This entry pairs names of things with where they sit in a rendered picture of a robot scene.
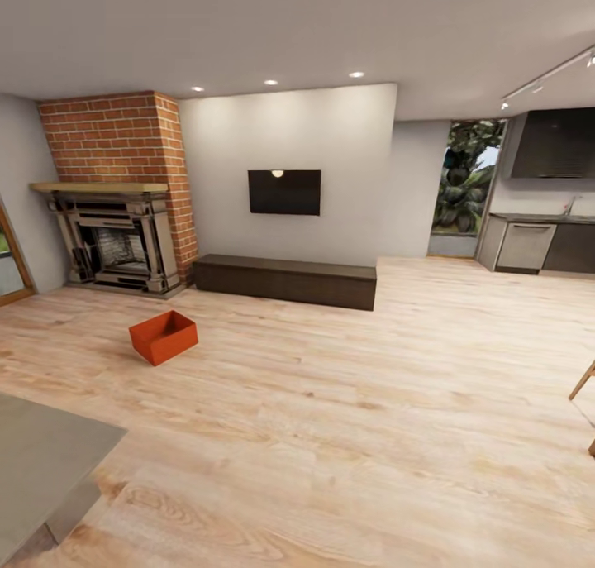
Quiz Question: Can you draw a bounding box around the storage box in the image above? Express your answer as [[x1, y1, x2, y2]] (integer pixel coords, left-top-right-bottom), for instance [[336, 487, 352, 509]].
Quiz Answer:
[[130, 311, 198, 366]]

